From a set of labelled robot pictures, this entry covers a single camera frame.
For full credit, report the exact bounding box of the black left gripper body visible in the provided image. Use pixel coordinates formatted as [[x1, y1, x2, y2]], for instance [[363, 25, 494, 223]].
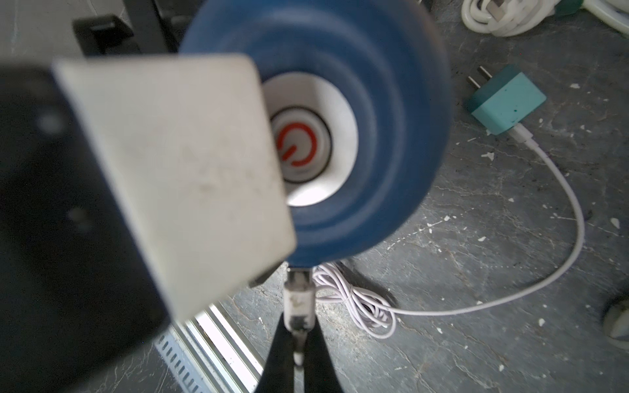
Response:
[[1, 65, 170, 392]]

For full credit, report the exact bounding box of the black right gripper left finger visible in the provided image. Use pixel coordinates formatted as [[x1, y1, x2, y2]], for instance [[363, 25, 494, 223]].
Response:
[[254, 314, 295, 393]]

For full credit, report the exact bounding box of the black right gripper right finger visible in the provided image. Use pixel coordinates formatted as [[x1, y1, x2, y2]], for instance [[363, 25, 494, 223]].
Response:
[[303, 319, 344, 393]]

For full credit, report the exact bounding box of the pale pink cord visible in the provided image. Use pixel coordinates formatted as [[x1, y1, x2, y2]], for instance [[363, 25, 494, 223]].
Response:
[[282, 124, 586, 367]]

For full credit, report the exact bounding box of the blue meat grinder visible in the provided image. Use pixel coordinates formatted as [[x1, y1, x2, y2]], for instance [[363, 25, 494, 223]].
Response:
[[180, 1, 453, 268]]

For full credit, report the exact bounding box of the black power strip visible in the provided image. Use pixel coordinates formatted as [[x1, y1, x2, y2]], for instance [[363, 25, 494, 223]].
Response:
[[72, 0, 203, 57]]

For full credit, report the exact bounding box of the teal charger plug centre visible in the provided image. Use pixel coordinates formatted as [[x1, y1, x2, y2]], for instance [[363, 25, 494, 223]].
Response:
[[465, 65, 547, 135]]

